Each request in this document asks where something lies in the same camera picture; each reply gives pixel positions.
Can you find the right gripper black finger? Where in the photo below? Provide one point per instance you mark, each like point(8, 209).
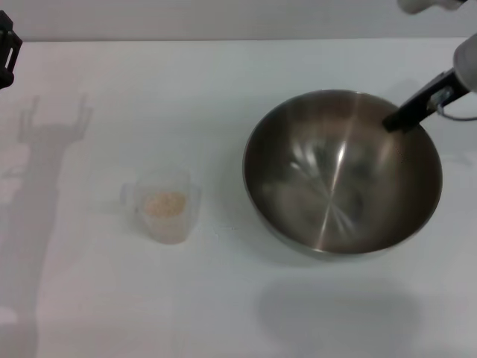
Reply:
point(410, 112)

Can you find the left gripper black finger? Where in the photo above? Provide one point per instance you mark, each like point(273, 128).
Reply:
point(8, 56)

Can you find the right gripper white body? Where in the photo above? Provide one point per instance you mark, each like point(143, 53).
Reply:
point(467, 63)

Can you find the stainless steel mixing bowl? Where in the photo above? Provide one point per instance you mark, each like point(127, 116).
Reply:
point(335, 186)

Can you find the rice grains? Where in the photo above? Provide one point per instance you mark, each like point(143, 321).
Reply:
point(165, 204)

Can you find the clear plastic measuring cup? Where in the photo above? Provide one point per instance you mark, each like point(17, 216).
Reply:
point(164, 231)

